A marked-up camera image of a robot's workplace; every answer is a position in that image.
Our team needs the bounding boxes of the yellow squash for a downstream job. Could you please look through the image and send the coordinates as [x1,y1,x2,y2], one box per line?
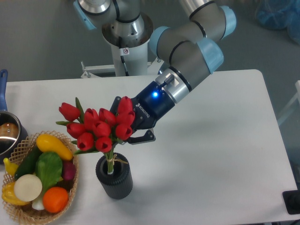
[36,134,73,161]

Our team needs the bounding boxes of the green lettuce leaf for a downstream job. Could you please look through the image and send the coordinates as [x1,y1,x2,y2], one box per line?
[35,152,63,194]

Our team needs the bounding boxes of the red tulip bouquet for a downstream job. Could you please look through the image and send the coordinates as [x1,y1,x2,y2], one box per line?
[56,96,135,175]

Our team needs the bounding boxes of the blue plastic bag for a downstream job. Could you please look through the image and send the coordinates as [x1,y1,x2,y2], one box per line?
[255,0,300,44]

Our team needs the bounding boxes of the white round onion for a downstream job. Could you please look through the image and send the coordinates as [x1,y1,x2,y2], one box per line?
[14,174,42,202]

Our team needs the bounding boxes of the blue handled saucepan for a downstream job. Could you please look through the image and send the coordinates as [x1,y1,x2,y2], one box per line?
[0,69,28,165]

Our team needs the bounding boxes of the woven wicker basket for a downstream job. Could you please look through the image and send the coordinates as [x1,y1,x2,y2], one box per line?
[2,131,79,225]

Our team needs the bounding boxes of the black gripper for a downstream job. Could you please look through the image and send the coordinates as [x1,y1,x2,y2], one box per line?
[110,81,175,144]

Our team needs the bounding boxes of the black device at edge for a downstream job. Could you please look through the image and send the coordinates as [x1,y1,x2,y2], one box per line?
[282,190,300,215]

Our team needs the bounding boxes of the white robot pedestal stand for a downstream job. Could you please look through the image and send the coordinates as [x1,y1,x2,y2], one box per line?
[81,43,164,78]

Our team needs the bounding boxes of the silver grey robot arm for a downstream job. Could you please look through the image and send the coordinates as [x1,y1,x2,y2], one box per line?
[73,0,236,144]

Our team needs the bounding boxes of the dark green cucumber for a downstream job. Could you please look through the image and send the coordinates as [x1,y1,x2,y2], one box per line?
[14,146,42,180]

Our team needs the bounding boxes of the purple red onion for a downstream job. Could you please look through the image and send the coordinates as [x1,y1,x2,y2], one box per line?
[61,161,76,181]

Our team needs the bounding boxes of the dark grey ribbed vase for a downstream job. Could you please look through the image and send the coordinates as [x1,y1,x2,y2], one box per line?
[96,153,133,200]

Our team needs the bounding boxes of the yellow bell pepper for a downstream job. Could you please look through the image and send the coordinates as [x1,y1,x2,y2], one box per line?
[2,182,30,206]

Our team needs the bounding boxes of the orange fruit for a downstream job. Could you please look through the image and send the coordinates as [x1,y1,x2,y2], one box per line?
[43,187,68,213]

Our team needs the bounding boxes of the white frame at right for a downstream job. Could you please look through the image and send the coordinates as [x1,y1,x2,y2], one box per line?
[277,80,300,126]

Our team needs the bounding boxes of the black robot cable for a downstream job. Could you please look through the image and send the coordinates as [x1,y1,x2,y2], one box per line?
[118,36,130,77]

